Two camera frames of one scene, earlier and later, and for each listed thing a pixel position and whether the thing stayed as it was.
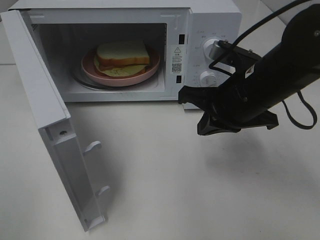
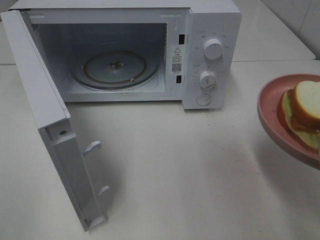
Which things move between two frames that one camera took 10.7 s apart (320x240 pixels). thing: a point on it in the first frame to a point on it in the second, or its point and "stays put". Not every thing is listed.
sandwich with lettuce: x=122 y=59 to x=301 y=105
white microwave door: x=52 y=118 stays put
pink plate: x=93 y=75 to x=270 y=104
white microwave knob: x=207 y=79 stays put
